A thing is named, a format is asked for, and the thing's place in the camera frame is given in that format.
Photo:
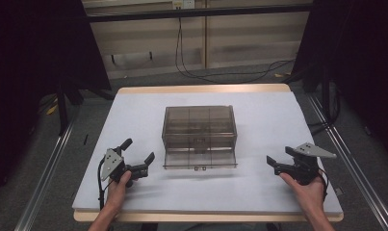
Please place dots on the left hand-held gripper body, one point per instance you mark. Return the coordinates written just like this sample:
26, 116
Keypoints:
112, 163

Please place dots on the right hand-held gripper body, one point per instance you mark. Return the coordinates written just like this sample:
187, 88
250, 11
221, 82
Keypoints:
313, 150

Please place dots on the brown transparent plastic drawer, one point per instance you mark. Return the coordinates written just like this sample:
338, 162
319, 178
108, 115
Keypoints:
199, 158

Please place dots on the brown transparent plastic drawer cabinet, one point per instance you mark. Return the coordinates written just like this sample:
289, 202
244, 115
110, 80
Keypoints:
199, 123

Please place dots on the person's left hand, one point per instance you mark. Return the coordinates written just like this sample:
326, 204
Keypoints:
117, 194

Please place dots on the person's right hand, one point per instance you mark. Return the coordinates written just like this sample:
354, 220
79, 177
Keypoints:
308, 194

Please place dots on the white table mat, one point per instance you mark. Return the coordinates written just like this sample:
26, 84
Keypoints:
262, 128

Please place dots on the black metal stand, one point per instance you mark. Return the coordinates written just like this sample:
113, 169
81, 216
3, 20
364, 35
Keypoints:
325, 96
62, 109

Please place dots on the wooden table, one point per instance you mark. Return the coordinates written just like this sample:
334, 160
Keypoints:
201, 88

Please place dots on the black curtain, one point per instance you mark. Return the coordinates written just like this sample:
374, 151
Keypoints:
358, 57
28, 64

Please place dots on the metal floor rail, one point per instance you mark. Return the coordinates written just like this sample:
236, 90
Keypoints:
42, 183
358, 179

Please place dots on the white wall socket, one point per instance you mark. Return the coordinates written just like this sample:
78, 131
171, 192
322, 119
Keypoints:
183, 4

